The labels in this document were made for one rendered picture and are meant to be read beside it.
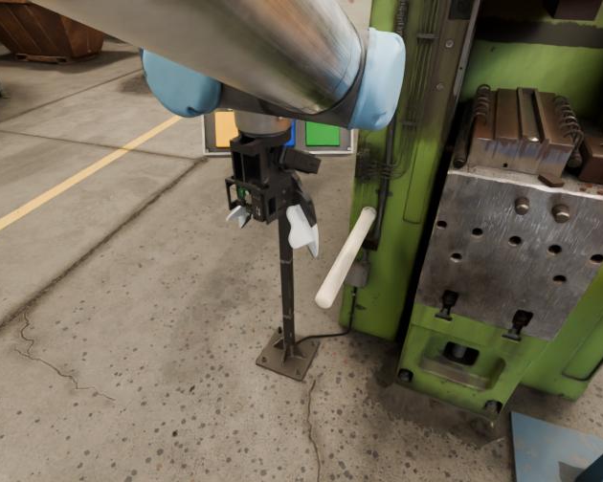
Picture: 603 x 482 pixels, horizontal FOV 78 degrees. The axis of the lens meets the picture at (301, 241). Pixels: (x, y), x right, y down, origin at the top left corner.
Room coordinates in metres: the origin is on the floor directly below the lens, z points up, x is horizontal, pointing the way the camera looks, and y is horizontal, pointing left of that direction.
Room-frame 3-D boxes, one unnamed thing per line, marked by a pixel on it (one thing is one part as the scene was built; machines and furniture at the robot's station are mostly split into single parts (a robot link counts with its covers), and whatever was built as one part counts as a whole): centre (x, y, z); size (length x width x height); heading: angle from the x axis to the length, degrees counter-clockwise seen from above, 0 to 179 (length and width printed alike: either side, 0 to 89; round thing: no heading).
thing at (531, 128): (0.97, -0.60, 0.99); 0.42 x 0.05 x 0.01; 157
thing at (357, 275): (1.04, -0.21, 0.36); 0.09 x 0.07 x 0.12; 67
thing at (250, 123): (0.48, 0.05, 1.15); 0.08 x 0.08 x 0.05
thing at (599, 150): (0.78, -0.68, 0.95); 0.12 x 0.08 x 0.06; 157
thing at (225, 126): (0.81, 0.15, 1.01); 0.07 x 0.05 x 0.07; 92
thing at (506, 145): (0.98, -0.57, 0.96); 0.42 x 0.20 x 0.09; 157
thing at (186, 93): (0.38, 0.07, 1.23); 0.11 x 0.11 x 0.08; 66
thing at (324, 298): (0.85, -0.14, 0.62); 0.44 x 0.05 x 0.05; 157
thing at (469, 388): (0.97, -0.63, 0.23); 0.55 x 0.37 x 0.47; 157
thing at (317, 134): (0.81, -0.05, 1.01); 0.07 x 0.05 x 0.07; 92
